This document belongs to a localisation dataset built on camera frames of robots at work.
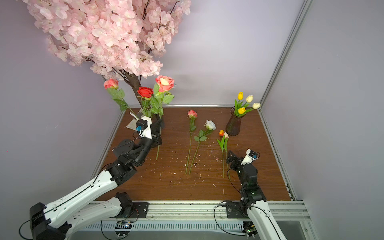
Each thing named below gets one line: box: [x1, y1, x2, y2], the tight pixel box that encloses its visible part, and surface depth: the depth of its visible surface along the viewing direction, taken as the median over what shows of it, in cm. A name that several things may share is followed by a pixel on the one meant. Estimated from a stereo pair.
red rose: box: [137, 86, 154, 118], surface depth 77 cm
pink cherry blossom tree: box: [22, 0, 192, 110], surface depth 50 cm
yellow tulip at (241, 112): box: [235, 107, 246, 117], surface depth 80 cm
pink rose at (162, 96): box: [150, 75, 175, 160], surface depth 60 cm
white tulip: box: [245, 102, 261, 113], surface depth 83 cm
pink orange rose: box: [103, 79, 139, 120], surface depth 78 cm
